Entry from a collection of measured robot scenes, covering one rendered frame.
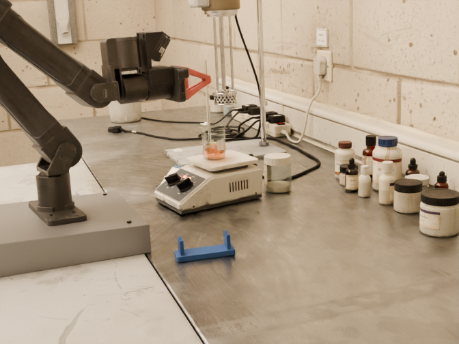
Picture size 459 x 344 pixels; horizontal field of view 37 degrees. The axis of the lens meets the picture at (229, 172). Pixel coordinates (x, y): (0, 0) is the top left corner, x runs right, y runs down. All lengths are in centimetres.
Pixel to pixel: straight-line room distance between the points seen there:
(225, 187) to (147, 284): 40
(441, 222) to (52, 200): 70
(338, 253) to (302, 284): 14
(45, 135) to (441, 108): 82
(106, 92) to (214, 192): 30
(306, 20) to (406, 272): 113
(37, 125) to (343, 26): 92
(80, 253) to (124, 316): 23
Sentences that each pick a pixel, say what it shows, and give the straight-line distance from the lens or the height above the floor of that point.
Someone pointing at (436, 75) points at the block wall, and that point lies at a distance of 153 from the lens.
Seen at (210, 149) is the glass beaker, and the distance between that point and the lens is 143.
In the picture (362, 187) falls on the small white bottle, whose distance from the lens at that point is 146.
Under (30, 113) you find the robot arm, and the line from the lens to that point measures 127.
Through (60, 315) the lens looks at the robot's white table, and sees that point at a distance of 101.
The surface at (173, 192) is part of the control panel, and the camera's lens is 142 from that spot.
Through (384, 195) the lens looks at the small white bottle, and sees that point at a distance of 141.
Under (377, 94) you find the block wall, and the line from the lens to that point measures 173.
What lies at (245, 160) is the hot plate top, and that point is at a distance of 144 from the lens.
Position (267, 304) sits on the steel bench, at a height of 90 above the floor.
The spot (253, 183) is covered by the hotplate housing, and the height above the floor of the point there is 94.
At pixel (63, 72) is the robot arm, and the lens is 128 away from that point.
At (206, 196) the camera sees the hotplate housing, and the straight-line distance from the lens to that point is 139.
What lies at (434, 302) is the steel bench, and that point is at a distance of 100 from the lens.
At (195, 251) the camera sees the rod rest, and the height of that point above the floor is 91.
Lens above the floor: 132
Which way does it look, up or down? 14 degrees down
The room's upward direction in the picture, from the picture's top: 3 degrees counter-clockwise
